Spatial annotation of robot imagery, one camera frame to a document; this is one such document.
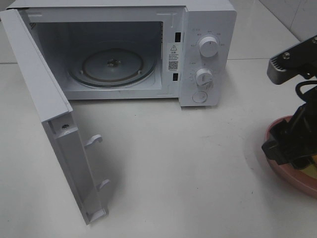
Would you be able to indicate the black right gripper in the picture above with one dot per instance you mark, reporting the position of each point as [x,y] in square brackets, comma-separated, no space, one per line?
[295,141]

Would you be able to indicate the pink round plate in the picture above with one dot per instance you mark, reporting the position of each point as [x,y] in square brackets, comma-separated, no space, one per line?
[297,178]

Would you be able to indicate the round white door button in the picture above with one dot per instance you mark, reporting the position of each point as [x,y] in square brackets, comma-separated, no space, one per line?
[200,97]

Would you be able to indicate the white timer knob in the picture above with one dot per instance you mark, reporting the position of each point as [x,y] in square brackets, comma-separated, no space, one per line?
[203,77]

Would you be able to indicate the white microwave door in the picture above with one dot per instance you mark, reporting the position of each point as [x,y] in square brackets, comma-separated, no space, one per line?
[55,113]

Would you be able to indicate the white bread sandwich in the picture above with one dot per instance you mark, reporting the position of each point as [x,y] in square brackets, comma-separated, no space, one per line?
[312,168]

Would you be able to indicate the upper white power knob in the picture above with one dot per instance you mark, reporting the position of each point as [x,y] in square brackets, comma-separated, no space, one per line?
[208,46]

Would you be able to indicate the white microwave oven body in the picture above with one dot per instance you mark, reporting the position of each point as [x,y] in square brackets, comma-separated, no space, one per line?
[67,29]

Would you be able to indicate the white warning label sticker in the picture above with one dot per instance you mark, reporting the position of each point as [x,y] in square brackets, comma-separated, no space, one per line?
[173,56]

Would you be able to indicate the glass microwave turntable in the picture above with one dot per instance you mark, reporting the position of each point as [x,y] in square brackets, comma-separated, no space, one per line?
[114,67]

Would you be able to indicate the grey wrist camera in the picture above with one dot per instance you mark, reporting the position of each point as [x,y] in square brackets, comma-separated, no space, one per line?
[300,59]

